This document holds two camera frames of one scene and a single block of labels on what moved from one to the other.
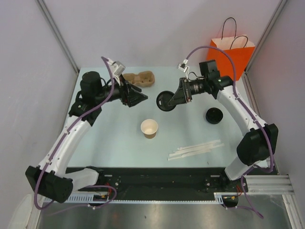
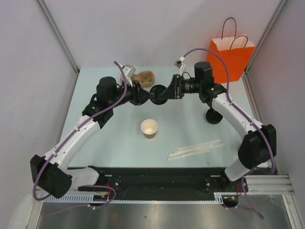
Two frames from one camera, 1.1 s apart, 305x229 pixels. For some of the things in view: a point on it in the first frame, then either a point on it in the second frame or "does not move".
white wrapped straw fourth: (182, 156) does not move
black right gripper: (182, 96) to (174, 91)
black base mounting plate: (174, 180) does not move
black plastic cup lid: (162, 100) to (158, 89)
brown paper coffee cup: (149, 127) does not move
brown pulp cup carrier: (143, 78) does not move
